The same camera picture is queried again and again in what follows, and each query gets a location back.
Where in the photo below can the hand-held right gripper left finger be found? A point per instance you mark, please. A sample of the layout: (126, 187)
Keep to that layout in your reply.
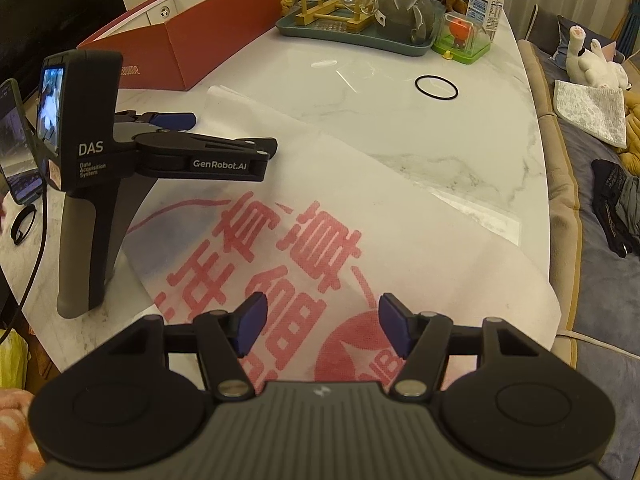
(250, 325)

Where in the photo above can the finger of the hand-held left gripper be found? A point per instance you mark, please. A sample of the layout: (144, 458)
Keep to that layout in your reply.
(175, 121)
(235, 146)

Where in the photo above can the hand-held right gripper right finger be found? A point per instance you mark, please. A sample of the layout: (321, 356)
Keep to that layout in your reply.
(395, 325)

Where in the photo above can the white red-printed shopping bag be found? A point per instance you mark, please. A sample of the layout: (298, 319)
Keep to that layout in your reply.
(350, 200)

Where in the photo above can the yellow plastic bag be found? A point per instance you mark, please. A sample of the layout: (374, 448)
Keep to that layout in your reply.
(11, 360)

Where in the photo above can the red cardboard box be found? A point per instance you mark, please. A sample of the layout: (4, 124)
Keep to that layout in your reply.
(200, 45)

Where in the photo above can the smartphone in dark case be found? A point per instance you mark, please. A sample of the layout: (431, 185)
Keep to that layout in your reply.
(14, 125)

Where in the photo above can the teal tray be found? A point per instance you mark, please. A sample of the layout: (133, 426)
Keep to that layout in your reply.
(350, 42)

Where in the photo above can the black television screen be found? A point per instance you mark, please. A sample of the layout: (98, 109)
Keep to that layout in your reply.
(50, 10)

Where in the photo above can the blue beige sofa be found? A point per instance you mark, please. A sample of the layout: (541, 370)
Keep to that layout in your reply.
(585, 285)

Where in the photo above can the glass teapot with funnel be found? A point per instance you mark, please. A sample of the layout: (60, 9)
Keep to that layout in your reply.
(407, 15)

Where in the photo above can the dark clothes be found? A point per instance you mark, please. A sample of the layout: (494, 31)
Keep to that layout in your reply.
(612, 200)

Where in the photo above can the pink spotted fleece clothing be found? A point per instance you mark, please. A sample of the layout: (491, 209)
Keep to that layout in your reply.
(17, 435)

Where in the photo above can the small brown item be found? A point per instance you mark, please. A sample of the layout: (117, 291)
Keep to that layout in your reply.
(452, 1)

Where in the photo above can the grey speckled cloth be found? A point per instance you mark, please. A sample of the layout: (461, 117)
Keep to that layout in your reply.
(592, 110)

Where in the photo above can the yellow muscular cat plush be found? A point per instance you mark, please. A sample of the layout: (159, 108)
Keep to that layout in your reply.
(632, 130)

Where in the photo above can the white cat plush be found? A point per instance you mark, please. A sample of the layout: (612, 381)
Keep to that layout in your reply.
(592, 60)

